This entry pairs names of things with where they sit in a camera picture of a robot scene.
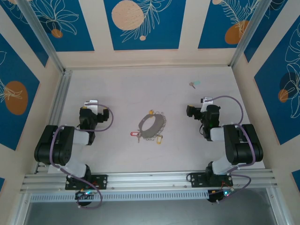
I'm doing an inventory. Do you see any circuit board with LED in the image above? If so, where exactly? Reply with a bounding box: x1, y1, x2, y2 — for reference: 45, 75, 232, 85
75, 189, 97, 200
208, 188, 235, 203

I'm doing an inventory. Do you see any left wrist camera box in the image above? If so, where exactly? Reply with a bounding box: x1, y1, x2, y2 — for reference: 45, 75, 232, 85
83, 99, 99, 113

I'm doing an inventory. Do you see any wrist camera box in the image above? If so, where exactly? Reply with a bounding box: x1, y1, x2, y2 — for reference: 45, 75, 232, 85
200, 96, 214, 111
83, 99, 99, 113

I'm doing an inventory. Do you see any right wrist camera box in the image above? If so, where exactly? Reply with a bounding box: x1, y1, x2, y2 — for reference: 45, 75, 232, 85
200, 96, 214, 111

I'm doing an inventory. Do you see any aluminium side rail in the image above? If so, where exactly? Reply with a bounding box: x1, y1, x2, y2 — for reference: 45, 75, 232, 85
34, 68, 74, 174

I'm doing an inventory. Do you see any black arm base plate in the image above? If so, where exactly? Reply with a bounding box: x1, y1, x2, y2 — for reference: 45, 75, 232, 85
65, 174, 108, 190
188, 172, 234, 188

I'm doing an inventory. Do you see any blue floral wall panel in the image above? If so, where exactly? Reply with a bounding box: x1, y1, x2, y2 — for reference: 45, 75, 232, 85
0, 34, 40, 151
254, 22, 300, 146
0, 0, 49, 68
104, 0, 187, 51
243, 0, 300, 63
198, 0, 261, 49
30, 0, 95, 52

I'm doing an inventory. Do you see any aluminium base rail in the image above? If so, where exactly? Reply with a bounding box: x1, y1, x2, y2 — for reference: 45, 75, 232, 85
20, 170, 281, 195

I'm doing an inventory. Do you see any aluminium frame post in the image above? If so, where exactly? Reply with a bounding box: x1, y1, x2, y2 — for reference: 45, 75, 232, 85
266, 187, 291, 225
7, 187, 31, 225
228, 0, 272, 68
17, 0, 65, 73

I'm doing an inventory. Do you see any grey slotted cable duct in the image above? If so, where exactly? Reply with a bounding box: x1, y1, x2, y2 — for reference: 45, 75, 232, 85
29, 189, 210, 203

